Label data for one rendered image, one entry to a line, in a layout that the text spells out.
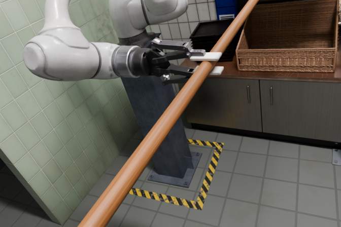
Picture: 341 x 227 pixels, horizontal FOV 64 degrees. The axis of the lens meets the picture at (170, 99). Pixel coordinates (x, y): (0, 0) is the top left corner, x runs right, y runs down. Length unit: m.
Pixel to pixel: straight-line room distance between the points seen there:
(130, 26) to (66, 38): 0.74
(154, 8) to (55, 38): 0.74
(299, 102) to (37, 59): 1.54
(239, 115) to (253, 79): 0.33
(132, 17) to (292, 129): 1.27
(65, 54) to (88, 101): 1.36
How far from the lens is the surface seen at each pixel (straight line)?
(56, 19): 0.73
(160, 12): 1.36
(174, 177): 1.99
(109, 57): 0.77
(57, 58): 0.66
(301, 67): 1.77
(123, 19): 1.39
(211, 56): 0.64
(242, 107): 1.96
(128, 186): 0.41
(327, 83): 1.77
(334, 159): 2.06
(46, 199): 1.96
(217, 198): 1.84
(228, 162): 2.02
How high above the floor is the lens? 1.50
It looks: 33 degrees down
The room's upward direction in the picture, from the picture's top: 16 degrees counter-clockwise
